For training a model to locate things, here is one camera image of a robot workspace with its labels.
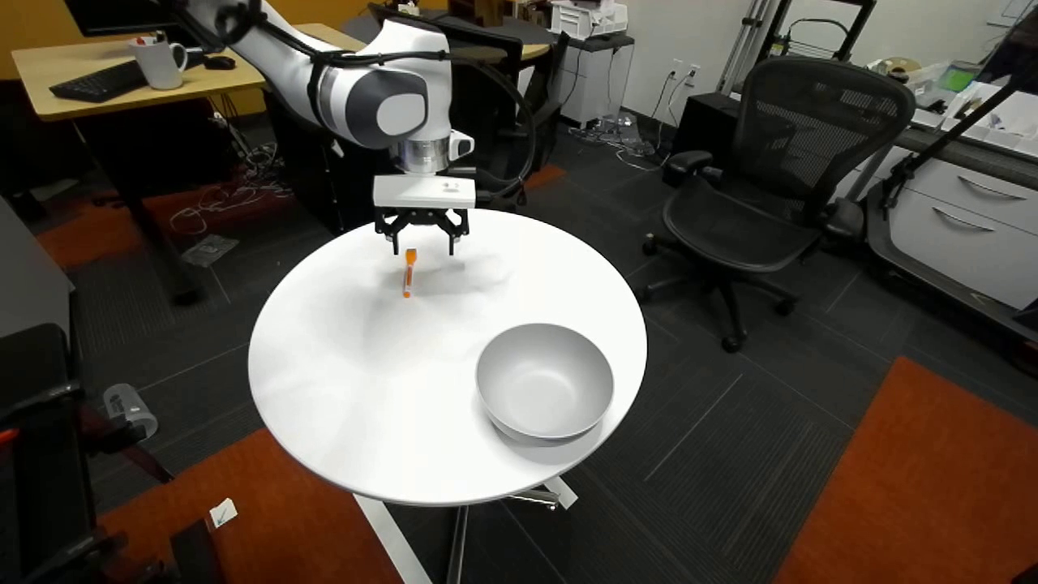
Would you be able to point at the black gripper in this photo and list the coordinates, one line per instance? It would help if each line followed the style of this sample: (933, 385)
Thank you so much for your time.
(423, 211)

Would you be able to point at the orange and white marker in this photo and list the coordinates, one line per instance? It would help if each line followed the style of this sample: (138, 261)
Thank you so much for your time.
(411, 276)

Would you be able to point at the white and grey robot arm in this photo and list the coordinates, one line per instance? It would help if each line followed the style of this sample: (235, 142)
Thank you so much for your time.
(357, 92)

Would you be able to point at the grey round bowl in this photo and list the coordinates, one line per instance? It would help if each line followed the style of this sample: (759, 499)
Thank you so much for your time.
(547, 376)

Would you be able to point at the black computer mouse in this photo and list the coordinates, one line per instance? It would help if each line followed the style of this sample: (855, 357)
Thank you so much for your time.
(219, 64)

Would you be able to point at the white printer box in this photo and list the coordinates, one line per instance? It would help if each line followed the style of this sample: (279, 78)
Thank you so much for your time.
(590, 16)

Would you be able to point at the black computer tower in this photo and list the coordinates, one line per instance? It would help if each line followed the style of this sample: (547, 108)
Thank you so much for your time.
(709, 133)

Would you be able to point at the white table base legs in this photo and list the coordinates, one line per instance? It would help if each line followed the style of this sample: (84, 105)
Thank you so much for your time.
(390, 541)

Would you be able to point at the white mug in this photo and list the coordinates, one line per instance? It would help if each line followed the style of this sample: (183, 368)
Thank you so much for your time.
(161, 64)

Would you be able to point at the black mesh office chair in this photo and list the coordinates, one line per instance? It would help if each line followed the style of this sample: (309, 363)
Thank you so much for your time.
(756, 214)

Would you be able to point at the small white floor tag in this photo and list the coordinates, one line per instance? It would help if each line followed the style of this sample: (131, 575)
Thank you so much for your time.
(223, 514)

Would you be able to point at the black keyboard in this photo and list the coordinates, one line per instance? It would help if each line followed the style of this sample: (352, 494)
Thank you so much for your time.
(99, 82)

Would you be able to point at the light wooden desk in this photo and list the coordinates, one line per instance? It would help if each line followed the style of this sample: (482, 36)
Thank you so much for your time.
(66, 60)

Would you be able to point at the white drawer cabinet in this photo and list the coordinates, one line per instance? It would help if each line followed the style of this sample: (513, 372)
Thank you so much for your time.
(963, 233)

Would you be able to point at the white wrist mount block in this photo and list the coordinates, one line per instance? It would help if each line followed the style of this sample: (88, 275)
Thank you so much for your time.
(423, 194)

